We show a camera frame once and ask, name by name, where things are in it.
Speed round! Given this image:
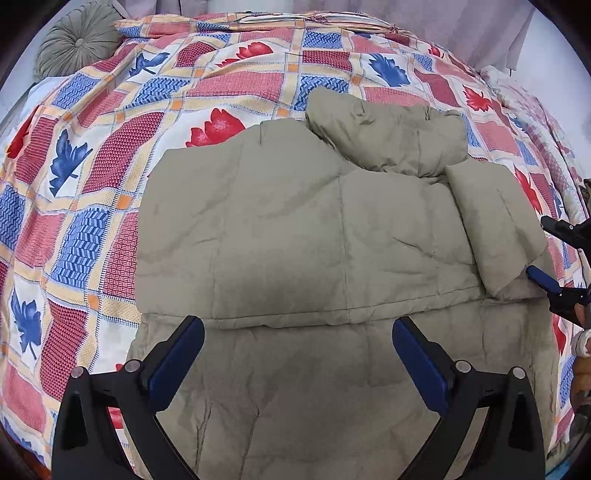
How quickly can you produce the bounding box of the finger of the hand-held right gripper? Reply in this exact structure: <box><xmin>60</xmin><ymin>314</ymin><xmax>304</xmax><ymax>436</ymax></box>
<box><xmin>526</xmin><ymin>265</ymin><xmax>591</xmax><ymax>321</ymax></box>
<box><xmin>541</xmin><ymin>216</ymin><xmax>591</xmax><ymax>252</ymax></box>

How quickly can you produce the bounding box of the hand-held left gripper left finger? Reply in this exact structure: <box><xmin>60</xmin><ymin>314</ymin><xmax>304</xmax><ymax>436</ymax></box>
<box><xmin>51</xmin><ymin>315</ymin><xmax>206</xmax><ymax>480</ymax></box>

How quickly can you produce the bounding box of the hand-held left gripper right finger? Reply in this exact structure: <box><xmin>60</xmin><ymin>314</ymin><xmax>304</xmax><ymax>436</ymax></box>
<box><xmin>392</xmin><ymin>316</ymin><xmax>546</xmax><ymax>480</ymax></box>

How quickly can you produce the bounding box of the khaki puffer jacket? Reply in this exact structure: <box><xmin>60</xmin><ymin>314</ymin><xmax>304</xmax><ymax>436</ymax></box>
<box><xmin>126</xmin><ymin>87</ymin><xmax>561</xmax><ymax>480</ymax></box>

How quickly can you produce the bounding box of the pale floral quilt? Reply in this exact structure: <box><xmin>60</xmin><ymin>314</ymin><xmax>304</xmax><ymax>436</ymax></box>
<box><xmin>480</xmin><ymin>65</ymin><xmax>589</xmax><ymax>222</ymax></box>

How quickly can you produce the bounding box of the leaf patterned patchwork bedspread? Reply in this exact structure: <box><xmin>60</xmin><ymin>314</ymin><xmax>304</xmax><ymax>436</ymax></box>
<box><xmin>0</xmin><ymin>14</ymin><xmax>583</xmax><ymax>467</ymax></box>

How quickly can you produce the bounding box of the pale pink curtain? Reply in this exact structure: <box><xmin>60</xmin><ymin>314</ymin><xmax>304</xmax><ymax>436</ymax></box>
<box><xmin>108</xmin><ymin>0</ymin><xmax>539</xmax><ymax>70</ymax></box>

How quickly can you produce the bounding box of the round grey-green pleated cushion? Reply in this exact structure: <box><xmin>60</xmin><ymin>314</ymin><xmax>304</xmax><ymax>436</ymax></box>
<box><xmin>34</xmin><ymin>9</ymin><xmax>127</xmax><ymax>80</ymax></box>

